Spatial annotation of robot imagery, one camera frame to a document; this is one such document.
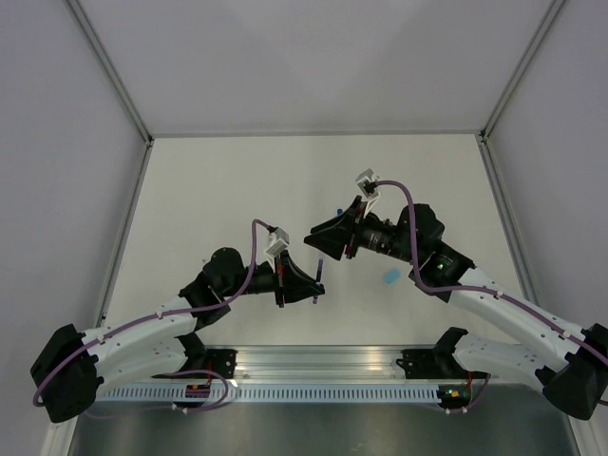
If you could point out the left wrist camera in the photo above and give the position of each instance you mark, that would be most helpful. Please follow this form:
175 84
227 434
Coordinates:
278 242

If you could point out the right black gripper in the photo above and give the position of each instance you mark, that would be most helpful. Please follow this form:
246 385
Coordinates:
332 236

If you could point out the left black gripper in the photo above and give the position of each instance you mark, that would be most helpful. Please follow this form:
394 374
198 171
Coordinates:
297 285

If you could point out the aluminium mounting rail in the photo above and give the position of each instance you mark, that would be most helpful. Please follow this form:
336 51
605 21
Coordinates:
322 363

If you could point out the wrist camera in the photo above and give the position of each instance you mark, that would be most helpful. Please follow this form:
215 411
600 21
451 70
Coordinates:
278 242
367 183

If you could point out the white slotted cable duct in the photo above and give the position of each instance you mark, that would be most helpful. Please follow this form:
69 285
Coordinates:
275 393

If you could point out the aluminium frame post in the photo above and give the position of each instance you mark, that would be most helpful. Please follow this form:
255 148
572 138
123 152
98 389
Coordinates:
93 40
530 52

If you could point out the purple ink pen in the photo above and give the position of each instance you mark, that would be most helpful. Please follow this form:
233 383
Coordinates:
318 277

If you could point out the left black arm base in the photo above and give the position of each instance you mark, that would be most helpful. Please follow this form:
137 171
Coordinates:
201 358

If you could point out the right aluminium frame post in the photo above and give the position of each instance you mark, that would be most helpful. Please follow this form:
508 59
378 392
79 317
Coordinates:
530 52

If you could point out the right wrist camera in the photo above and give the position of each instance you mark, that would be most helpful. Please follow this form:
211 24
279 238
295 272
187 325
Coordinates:
367 183

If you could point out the left aluminium frame post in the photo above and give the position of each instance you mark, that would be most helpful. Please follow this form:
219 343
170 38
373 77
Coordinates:
93 40

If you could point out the light blue eraser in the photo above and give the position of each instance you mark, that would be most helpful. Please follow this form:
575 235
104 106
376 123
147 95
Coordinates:
391 276

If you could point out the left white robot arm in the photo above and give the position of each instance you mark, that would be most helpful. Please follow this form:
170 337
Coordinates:
75 368

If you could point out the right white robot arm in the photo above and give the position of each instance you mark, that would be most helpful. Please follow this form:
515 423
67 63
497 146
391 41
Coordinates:
563 361

